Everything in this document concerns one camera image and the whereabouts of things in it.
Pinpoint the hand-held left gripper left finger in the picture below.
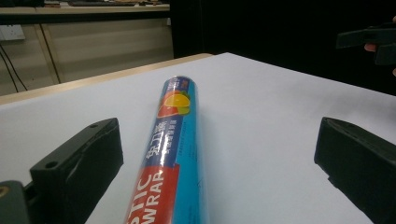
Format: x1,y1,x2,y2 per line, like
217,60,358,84
29,117,124,224

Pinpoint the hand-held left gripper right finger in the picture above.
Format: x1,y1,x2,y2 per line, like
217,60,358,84
313,117,396,224

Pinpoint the blue plastic wrap roll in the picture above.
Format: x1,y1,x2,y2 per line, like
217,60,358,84
124,75,210,224

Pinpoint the black curtain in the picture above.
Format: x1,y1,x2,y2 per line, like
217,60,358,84
169,0,396,96

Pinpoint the beige wooden counter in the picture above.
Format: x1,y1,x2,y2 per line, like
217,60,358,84
0,2,175,97

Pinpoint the black cable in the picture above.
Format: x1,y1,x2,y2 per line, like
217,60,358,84
0,44,29,93

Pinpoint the white wall socket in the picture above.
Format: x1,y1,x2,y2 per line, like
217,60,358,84
0,24,26,42

